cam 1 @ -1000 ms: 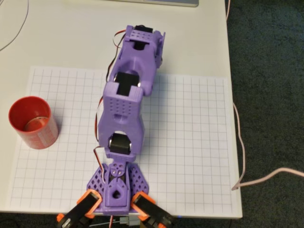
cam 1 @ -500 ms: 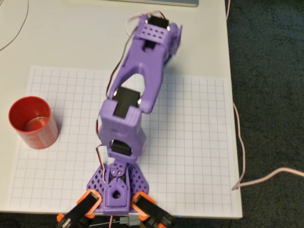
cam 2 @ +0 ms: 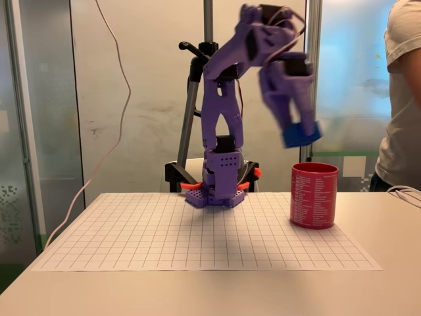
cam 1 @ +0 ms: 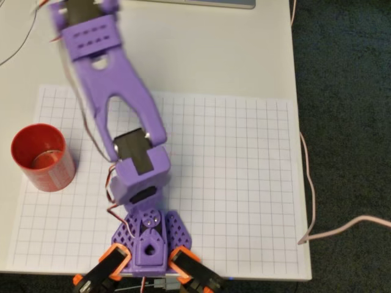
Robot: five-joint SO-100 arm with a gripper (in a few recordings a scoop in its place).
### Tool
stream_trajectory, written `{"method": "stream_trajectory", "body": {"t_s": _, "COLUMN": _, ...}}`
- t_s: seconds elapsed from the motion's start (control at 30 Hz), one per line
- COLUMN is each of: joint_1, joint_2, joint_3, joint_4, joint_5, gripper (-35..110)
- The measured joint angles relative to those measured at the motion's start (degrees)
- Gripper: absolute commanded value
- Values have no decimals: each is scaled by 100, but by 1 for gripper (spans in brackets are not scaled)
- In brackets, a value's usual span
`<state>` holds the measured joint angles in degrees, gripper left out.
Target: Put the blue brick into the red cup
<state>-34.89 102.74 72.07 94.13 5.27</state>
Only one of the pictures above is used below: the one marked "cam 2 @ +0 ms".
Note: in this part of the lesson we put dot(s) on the grey camera tripod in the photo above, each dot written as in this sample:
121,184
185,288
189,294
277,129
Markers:
189,108

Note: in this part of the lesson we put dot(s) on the white grid paper sheet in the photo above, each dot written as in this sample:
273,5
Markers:
197,237

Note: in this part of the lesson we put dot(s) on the grey metal partition post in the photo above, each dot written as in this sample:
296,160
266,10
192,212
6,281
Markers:
314,39
23,131

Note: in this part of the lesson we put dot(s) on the person in grey t-shirt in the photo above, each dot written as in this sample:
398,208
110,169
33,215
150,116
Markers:
401,115

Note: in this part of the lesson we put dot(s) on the red printed cup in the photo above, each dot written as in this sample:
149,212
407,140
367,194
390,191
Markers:
314,197

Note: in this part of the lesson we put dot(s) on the blue toy brick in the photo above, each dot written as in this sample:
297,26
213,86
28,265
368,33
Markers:
301,136

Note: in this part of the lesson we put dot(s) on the purple robot arm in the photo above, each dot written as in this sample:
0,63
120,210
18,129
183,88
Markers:
220,108

